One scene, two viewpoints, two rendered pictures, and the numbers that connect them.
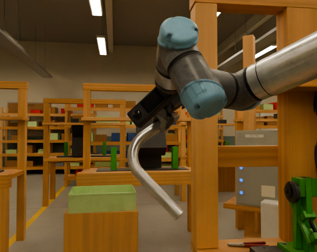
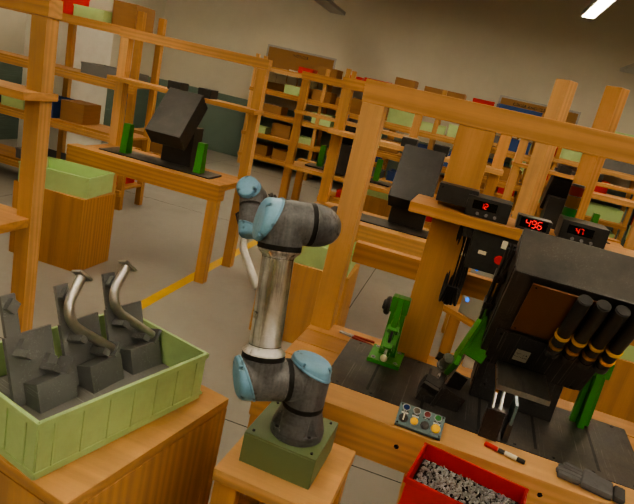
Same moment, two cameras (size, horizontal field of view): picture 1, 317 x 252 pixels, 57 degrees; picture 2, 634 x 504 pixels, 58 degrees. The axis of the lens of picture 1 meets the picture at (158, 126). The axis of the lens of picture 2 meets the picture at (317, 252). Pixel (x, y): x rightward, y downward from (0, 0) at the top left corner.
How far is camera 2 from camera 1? 1.51 m
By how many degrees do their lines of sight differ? 27
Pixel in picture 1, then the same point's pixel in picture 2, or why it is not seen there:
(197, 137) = not seen: hidden behind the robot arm
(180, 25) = (247, 184)
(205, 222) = (322, 305)
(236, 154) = (377, 256)
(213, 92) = (247, 229)
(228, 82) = not seen: hidden behind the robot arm
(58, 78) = (357, 16)
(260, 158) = (400, 267)
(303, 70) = not seen: hidden behind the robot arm
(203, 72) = (248, 216)
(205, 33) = (364, 135)
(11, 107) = (273, 55)
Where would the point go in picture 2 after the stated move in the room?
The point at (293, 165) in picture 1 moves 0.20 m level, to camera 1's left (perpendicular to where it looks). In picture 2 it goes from (418, 284) to (372, 269)
